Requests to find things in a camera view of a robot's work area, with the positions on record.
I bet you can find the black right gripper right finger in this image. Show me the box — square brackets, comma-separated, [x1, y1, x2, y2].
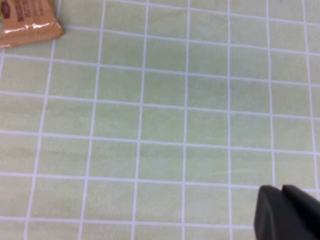
[281, 184, 320, 240]

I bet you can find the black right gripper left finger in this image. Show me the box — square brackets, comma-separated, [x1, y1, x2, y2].
[253, 185, 316, 240]

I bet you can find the green checked tablecloth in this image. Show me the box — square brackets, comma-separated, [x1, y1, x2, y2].
[0, 0, 320, 240]

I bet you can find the brown snack bar packet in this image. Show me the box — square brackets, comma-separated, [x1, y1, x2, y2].
[0, 0, 65, 49]

